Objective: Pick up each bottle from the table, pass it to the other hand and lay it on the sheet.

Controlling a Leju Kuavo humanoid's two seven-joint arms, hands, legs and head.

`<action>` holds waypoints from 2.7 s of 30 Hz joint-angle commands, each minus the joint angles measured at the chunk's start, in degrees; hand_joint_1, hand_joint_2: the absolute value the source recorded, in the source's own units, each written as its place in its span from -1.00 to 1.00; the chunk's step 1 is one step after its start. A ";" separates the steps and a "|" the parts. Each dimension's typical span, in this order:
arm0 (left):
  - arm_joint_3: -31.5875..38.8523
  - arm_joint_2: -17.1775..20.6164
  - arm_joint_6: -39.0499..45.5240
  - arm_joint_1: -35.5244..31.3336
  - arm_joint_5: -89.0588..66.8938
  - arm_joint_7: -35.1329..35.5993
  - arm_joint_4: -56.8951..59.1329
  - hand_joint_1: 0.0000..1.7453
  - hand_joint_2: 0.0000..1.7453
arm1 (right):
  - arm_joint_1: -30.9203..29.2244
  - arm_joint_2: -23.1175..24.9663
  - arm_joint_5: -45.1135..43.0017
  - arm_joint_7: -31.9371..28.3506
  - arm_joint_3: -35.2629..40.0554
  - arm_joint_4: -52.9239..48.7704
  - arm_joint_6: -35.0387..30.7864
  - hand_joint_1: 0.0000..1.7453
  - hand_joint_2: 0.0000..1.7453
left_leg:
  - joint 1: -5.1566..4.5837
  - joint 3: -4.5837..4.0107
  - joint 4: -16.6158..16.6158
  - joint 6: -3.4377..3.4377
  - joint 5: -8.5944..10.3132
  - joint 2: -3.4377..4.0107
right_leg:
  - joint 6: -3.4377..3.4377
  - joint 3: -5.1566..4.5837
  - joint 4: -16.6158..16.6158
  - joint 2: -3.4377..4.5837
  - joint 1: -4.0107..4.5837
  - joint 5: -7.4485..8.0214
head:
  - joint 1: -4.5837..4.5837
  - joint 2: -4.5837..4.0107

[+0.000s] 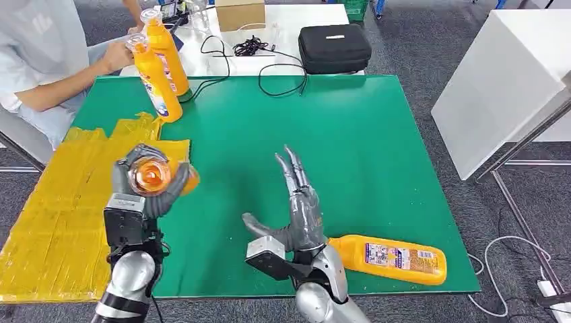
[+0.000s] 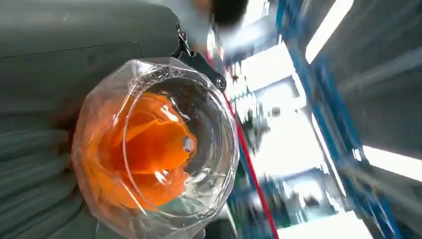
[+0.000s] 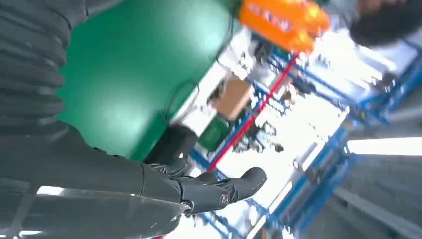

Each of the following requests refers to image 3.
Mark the cardboard box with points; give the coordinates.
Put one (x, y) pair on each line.
(232, 99)

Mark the green table mat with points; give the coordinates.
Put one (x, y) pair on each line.
(132, 66)

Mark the person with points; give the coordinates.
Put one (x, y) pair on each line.
(385, 26)

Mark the blue metal rack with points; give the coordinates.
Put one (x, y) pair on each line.
(339, 138)

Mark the red metal bar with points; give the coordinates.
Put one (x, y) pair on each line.
(250, 120)

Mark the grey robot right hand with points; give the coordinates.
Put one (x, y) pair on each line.
(99, 178)

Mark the green crate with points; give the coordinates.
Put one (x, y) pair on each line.
(214, 135)

